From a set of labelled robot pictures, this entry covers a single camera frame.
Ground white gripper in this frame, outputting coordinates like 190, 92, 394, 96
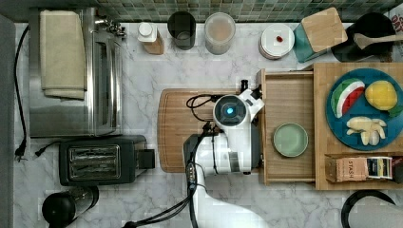
213, 81, 264, 130

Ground bamboo drawer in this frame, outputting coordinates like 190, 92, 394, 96
257, 69, 315, 184

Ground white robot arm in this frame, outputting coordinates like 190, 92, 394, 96
182, 80, 269, 228

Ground bamboo cutting board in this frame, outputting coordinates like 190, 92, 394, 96
157, 88, 239, 173

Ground light green bowl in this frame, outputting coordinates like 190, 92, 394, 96
273, 123, 309, 158

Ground stack of white plates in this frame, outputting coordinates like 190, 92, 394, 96
259, 24, 295, 60

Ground clear cereal jar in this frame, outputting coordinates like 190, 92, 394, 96
204, 12, 236, 55

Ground bamboo organizer cabinet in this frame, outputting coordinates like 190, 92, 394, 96
313, 63, 402, 190

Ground black cylindrical cup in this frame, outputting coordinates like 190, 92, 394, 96
167, 11, 196, 50

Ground plush watermelon slice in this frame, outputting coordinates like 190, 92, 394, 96
331, 78, 365, 118

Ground white capped spice bottle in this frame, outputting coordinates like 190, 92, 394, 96
138, 22, 164, 55

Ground tea bag box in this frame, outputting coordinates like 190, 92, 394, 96
325, 156, 402, 183

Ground teal box with bamboo lid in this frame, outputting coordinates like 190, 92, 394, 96
294, 7, 348, 63

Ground blue round plate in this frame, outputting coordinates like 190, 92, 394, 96
326, 68, 402, 151

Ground silver toaster oven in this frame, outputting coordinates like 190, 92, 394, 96
29, 8, 125, 138

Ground wooden spoon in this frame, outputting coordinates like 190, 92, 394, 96
354, 33, 403, 49

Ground black curved object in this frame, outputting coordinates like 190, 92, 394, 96
341, 190, 402, 228

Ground black stainless toaster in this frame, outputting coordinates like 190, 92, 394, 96
59, 135, 156, 186

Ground large black pot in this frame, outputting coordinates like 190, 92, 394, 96
331, 12, 395, 62

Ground beige folded towel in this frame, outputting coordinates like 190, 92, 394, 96
40, 10, 86, 100

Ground black coffee grinder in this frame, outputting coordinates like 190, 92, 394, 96
42, 186, 99, 228

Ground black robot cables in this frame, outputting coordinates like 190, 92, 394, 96
122, 93, 224, 228

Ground black power cord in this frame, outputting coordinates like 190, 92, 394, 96
12, 25, 61, 162

